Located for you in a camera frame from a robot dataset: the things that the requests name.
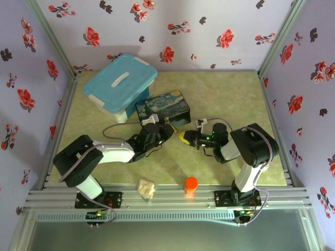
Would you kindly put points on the small brass padlock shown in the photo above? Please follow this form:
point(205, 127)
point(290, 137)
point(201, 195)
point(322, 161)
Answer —
point(167, 120)

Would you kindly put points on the starry night tin box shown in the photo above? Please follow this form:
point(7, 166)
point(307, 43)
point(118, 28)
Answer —
point(167, 104)

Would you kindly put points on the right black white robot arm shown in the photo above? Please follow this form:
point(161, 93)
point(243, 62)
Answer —
point(254, 146)

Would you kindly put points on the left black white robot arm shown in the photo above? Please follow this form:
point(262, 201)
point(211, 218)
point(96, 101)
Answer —
point(78, 162)

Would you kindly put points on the orange capped bottle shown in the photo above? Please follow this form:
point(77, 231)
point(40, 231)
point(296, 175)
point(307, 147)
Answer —
point(191, 183)

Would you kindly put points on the crumpled beige paper ball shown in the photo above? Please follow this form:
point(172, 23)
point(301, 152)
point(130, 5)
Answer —
point(145, 188)

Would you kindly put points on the blue lid plastic storage box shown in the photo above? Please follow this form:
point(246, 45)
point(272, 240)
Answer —
point(117, 78)

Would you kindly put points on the right small circuit board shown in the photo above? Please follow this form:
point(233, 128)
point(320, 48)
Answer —
point(244, 213)

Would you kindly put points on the small circuit board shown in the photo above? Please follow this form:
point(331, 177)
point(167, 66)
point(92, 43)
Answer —
point(244, 213)
point(98, 215)

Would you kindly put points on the left small circuit board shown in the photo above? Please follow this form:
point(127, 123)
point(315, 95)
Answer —
point(98, 215)

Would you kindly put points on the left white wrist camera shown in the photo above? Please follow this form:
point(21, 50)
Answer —
point(150, 119)

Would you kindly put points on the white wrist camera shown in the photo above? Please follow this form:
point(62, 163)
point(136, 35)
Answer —
point(150, 119)
point(201, 123)

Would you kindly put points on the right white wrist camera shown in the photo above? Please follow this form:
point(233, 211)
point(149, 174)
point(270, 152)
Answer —
point(201, 123)

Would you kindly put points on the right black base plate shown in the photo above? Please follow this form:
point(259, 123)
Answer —
point(222, 198)

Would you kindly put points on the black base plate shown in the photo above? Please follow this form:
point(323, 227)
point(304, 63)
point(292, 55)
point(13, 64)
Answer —
point(222, 198)
point(115, 200)

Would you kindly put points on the aluminium frame rail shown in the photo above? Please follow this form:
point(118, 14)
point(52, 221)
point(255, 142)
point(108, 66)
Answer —
point(170, 198)

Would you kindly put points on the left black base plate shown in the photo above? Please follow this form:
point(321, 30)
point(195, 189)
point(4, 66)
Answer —
point(115, 200)

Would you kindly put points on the right aluminium corner post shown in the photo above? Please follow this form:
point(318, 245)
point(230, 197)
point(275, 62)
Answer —
point(282, 39)

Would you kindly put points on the aluminium corner post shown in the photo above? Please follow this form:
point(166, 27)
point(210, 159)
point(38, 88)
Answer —
point(282, 39)
point(52, 41)

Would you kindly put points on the left aluminium corner post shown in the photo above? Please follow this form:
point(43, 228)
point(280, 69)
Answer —
point(52, 41)

